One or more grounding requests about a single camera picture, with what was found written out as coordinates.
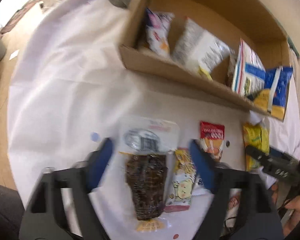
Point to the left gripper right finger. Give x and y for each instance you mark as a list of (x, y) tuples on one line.
[(257, 217)]

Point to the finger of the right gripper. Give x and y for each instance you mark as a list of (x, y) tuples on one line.
[(277, 164)]

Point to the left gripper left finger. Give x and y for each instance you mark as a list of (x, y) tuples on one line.
[(60, 206)]

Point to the red white cake snack packet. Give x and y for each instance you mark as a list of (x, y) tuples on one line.
[(212, 139)]

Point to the yellow cartoon snack packet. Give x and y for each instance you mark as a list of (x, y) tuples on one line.
[(180, 191)]

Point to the dark seaweed snack packet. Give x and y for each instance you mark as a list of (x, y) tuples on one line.
[(147, 147)]

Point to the person right hand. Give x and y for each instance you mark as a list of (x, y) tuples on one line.
[(291, 229)]

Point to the blue yellow snack bag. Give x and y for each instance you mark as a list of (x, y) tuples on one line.
[(272, 99)]

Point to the white blue snack bag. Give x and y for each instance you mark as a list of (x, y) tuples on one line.
[(249, 74)]

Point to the white bed sheet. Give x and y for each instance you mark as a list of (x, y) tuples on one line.
[(80, 76)]

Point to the white grey snack bag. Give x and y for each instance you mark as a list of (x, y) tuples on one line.
[(199, 51)]

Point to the brown cardboard box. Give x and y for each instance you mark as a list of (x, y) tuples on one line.
[(233, 49)]

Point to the white pink snack packet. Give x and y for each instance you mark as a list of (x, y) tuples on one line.
[(157, 30)]

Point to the patterned floor mat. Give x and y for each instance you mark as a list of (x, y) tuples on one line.
[(18, 16)]

